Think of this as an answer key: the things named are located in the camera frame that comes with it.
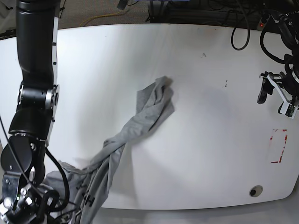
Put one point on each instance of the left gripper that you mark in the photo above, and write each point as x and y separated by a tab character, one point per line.
283	88

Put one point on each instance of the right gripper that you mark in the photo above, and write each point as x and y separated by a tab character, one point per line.
51	208

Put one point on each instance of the grey T-shirt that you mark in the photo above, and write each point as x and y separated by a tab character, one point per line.
90	186

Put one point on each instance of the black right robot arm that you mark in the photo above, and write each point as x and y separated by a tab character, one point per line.
24	199

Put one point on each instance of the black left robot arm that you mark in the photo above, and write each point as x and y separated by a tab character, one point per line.
284	15

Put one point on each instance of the red tape rectangle marker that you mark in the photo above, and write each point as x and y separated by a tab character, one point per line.
277	145

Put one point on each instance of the power strip with red light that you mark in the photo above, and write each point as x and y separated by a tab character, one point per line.
263	21

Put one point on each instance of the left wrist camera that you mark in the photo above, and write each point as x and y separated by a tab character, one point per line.
288	110

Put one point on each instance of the right table cable grommet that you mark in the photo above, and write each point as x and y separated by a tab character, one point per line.
256	191

